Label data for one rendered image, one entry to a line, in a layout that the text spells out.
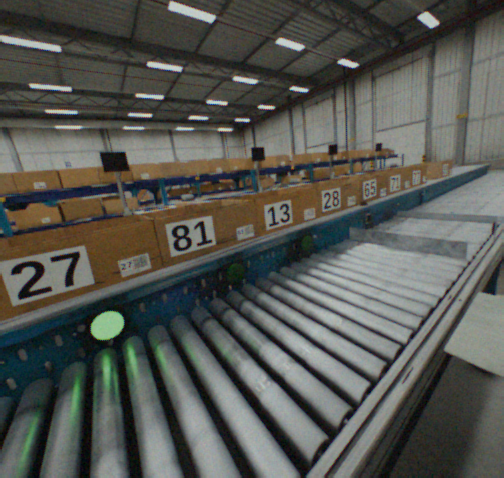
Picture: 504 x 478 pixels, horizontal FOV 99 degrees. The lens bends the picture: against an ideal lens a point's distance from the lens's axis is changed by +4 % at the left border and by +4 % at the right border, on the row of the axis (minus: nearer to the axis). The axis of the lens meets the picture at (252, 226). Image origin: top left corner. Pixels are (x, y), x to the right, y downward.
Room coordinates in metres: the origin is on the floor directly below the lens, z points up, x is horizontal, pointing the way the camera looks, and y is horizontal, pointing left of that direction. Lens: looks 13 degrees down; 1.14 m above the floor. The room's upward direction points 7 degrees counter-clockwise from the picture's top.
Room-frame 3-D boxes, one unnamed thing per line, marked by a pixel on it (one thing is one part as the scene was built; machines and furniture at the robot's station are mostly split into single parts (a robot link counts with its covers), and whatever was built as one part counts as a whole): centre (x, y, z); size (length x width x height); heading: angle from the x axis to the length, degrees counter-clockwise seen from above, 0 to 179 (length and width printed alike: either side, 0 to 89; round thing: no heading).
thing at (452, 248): (0.92, -0.65, 0.76); 0.46 x 0.01 x 0.09; 34
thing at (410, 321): (0.65, -0.25, 0.72); 0.52 x 0.05 x 0.05; 34
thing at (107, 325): (0.50, 0.40, 0.81); 0.07 x 0.01 x 0.07; 124
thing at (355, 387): (0.51, -0.03, 0.72); 0.52 x 0.05 x 0.05; 34
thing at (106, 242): (0.67, 0.54, 0.96); 0.39 x 0.29 x 0.17; 124
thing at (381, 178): (1.55, -0.76, 0.96); 0.39 x 0.29 x 0.17; 124
